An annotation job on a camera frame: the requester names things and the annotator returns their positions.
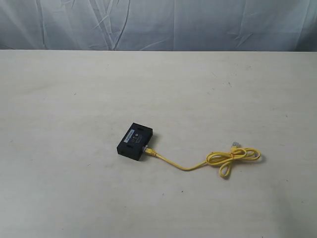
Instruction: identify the grey wrinkled backdrop cloth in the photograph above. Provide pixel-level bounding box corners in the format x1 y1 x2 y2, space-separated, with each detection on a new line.
0 0 317 52

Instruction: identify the small black electronic box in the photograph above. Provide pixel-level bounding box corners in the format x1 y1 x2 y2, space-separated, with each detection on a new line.
117 123 153 161

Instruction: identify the yellow ethernet cable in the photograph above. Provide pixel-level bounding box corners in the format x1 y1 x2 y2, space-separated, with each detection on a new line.
145 141 262 178

